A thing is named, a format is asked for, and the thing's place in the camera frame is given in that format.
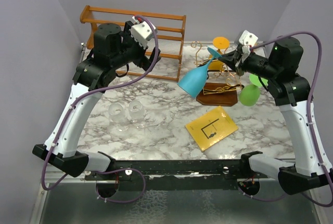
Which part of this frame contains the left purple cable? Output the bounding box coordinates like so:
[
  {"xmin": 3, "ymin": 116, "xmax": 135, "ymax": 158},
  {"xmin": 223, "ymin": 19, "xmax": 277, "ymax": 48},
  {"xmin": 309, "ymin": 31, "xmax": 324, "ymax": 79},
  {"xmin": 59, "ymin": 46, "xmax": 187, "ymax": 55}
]
[{"xmin": 41, "ymin": 15, "xmax": 159, "ymax": 204}]

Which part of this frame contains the gold wire wine glass rack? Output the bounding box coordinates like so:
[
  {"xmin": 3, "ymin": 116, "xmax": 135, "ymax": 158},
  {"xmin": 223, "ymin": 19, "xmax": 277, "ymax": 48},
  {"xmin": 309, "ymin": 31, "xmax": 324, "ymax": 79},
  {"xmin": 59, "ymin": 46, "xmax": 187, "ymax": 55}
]
[{"xmin": 190, "ymin": 37, "xmax": 244, "ymax": 107}]

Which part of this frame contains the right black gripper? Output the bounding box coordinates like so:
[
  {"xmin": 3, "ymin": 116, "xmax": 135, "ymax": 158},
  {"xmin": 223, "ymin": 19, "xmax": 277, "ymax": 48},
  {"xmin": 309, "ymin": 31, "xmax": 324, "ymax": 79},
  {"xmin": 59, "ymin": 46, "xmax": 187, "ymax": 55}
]
[{"xmin": 219, "ymin": 47, "xmax": 279, "ymax": 80}]

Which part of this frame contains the blue plastic wine glass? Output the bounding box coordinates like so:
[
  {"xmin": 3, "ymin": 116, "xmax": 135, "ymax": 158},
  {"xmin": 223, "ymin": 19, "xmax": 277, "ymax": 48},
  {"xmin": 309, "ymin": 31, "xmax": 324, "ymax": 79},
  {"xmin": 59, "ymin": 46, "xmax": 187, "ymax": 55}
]
[{"xmin": 177, "ymin": 47, "xmax": 221, "ymax": 98}]

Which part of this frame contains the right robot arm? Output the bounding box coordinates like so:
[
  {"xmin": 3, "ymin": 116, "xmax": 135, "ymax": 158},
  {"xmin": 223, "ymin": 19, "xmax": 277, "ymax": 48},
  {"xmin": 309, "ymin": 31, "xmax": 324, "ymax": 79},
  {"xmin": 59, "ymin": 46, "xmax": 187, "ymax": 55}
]
[{"xmin": 219, "ymin": 36, "xmax": 332, "ymax": 195}]

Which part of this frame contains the yellow book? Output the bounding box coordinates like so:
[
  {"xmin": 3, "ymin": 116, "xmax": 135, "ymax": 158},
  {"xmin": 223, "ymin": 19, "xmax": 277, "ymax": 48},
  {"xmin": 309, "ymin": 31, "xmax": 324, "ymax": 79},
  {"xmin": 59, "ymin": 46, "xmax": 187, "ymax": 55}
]
[{"xmin": 185, "ymin": 106, "xmax": 238, "ymax": 151}]

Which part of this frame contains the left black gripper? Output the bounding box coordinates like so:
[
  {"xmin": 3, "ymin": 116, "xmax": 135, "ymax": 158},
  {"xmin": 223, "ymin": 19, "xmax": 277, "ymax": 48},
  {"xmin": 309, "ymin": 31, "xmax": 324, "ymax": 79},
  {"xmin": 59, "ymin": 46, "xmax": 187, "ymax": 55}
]
[{"xmin": 111, "ymin": 21, "xmax": 161, "ymax": 72}]

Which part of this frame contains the green plastic wine glass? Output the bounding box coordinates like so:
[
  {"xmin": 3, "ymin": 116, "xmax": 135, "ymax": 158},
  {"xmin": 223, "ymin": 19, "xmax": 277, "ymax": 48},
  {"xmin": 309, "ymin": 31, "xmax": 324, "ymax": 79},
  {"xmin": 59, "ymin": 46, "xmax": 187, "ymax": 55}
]
[{"xmin": 239, "ymin": 74, "xmax": 268, "ymax": 107}]

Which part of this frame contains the black metal base rail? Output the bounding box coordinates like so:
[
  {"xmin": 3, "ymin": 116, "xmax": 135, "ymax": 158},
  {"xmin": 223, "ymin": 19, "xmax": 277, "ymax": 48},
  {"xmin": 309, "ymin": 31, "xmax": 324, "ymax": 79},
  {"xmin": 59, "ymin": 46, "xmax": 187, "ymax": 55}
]
[{"xmin": 85, "ymin": 160, "xmax": 267, "ymax": 191}]

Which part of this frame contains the wooden dish rack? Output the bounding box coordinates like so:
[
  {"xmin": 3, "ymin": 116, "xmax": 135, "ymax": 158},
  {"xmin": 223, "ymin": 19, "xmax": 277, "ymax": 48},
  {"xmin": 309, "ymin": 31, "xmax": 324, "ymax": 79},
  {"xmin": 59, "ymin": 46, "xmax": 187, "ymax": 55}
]
[{"xmin": 80, "ymin": 5, "xmax": 186, "ymax": 82}]

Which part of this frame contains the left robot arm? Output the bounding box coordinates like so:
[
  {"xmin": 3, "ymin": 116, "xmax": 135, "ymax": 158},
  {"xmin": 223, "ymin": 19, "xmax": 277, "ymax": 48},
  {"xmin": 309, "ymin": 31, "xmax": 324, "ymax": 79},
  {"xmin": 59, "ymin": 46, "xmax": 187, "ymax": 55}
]
[{"xmin": 32, "ymin": 16, "xmax": 160, "ymax": 180}]

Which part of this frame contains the clear wine glass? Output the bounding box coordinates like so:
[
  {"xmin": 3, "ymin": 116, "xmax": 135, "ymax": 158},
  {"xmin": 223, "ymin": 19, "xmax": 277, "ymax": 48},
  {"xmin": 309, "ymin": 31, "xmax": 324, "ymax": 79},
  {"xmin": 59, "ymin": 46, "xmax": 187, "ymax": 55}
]
[
  {"xmin": 129, "ymin": 100, "xmax": 145, "ymax": 128},
  {"xmin": 108, "ymin": 103, "xmax": 128, "ymax": 132}
]

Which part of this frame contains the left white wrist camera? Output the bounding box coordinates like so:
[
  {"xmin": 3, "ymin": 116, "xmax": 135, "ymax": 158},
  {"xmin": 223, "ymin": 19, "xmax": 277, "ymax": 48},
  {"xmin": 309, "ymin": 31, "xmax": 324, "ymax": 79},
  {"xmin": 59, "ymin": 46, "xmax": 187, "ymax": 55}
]
[{"xmin": 130, "ymin": 16, "xmax": 153, "ymax": 49}]

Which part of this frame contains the clear wine glass left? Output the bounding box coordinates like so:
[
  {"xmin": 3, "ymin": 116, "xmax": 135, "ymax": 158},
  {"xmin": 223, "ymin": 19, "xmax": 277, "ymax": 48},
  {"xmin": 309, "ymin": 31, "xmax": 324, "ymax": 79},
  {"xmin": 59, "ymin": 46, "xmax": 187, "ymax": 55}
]
[{"xmin": 108, "ymin": 103, "xmax": 128, "ymax": 132}]

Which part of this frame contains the clear wine glass right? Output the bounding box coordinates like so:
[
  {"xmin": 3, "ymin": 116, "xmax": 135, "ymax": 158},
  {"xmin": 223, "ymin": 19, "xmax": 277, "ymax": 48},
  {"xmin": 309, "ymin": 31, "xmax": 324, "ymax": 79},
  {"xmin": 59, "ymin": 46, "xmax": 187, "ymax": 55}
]
[{"xmin": 129, "ymin": 100, "xmax": 145, "ymax": 128}]

